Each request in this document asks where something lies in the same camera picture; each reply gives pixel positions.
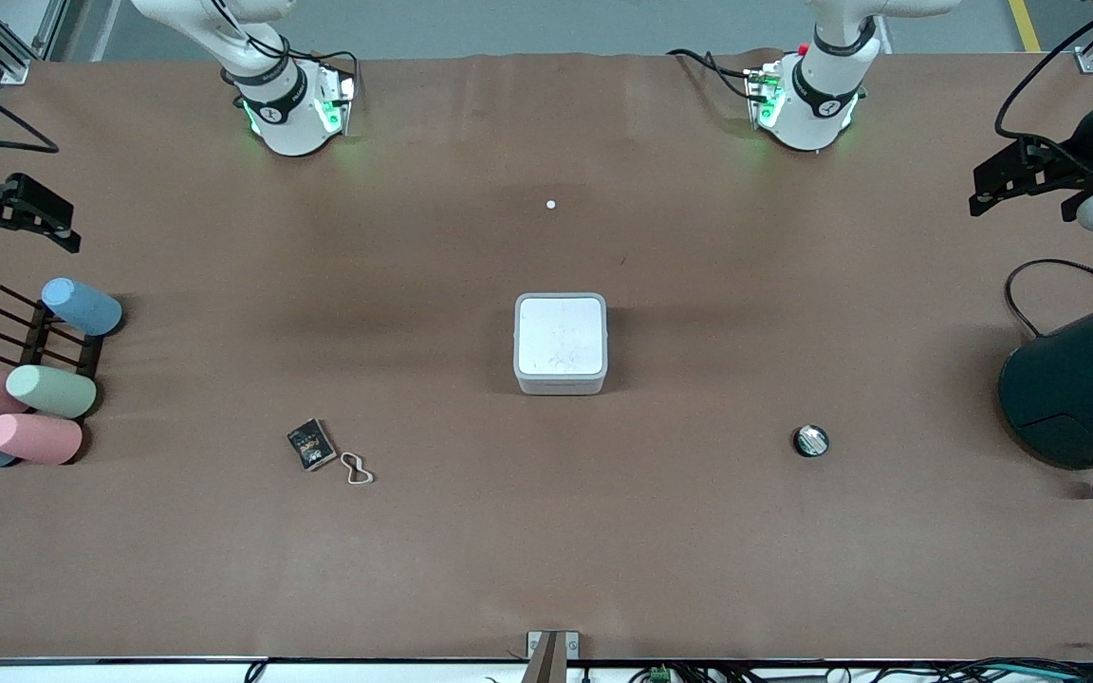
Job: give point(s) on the small green connector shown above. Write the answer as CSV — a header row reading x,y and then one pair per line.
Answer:
x,y
661,674

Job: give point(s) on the pastel green cup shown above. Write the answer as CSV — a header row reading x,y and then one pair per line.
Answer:
x,y
51,391

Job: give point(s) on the dark teal cylinder bin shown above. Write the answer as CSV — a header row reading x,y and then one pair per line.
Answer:
x,y
1078,389

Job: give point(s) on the white square trash bin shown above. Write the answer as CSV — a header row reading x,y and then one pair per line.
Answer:
x,y
561,341

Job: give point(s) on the black peg rack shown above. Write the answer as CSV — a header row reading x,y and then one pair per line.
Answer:
x,y
34,334

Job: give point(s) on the round black silver cap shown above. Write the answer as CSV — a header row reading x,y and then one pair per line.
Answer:
x,y
810,441

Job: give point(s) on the black snack packet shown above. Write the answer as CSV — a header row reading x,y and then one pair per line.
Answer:
x,y
311,446

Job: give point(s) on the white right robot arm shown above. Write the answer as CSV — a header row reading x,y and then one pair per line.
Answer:
x,y
290,123

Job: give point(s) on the white paper strip loop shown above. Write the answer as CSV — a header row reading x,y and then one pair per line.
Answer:
x,y
363,479

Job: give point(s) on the brown paper table cover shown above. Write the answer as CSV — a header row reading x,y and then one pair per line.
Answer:
x,y
698,550

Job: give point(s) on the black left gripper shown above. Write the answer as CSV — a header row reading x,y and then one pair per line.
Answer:
x,y
1081,159

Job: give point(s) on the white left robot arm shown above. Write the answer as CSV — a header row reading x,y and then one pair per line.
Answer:
x,y
817,104

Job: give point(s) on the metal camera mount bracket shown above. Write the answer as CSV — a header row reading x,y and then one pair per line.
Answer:
x,y
551,650

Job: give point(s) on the aluminium corner bracket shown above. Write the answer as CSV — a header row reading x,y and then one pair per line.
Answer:
x,y
1091,62

